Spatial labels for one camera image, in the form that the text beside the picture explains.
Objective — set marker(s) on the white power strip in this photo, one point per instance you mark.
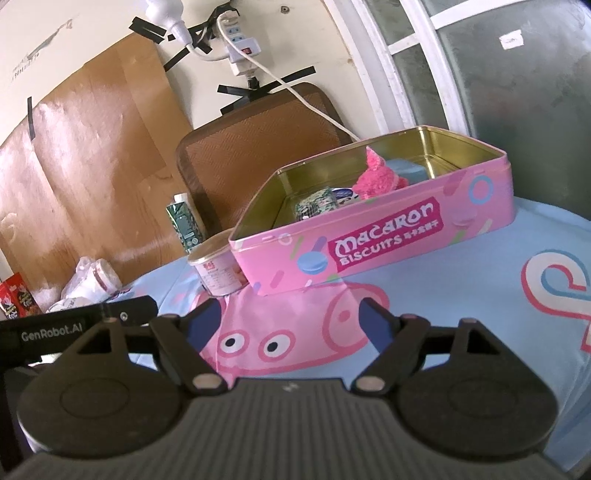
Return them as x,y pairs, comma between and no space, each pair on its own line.
242,50

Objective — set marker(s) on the green drink carton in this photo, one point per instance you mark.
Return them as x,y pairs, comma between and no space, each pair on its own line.
184,226

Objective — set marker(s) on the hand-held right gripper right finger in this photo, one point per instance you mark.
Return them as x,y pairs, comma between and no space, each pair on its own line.
374,323

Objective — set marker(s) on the red cereal box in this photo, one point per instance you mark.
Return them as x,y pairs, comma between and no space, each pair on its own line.
27,297
7,304

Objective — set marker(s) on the black tape cross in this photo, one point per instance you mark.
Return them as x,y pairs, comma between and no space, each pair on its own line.
231,90
143,25

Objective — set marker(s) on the brown woven chair cushion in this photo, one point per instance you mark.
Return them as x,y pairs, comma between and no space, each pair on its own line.
240,147

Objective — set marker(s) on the pink fluffy towel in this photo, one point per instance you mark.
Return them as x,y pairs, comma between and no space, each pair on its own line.
376,180

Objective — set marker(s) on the blue printed blanket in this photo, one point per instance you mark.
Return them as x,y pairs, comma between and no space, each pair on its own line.
461,286

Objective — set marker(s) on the blue plastic case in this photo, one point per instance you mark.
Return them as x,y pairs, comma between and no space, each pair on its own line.
411,171

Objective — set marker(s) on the clear plastic bag package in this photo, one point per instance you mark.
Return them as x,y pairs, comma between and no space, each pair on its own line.
92,277

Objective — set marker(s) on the round can with red label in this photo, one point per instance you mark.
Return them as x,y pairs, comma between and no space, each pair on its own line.
217,272

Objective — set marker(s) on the small patterned white box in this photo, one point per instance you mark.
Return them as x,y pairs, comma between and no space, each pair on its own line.
316,203

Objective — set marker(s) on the white lamp socket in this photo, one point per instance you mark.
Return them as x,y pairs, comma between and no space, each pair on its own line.
166,16

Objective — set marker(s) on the white framed glass door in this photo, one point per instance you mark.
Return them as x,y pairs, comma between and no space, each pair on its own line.
508,92

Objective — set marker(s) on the pink biscuit tin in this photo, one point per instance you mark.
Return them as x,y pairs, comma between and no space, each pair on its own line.
392,235

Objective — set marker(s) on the white blue packet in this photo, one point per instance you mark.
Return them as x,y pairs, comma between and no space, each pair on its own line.
346,194

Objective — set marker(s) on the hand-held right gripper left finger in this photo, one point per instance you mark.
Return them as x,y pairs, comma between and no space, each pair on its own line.
207,323

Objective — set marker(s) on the black tape strip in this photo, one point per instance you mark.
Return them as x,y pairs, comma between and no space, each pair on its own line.
32,117

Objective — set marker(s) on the wood-grain wall sheet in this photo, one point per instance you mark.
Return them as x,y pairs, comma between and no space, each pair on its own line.
92,161

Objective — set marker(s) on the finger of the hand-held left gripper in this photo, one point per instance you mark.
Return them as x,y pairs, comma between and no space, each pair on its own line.
134,311

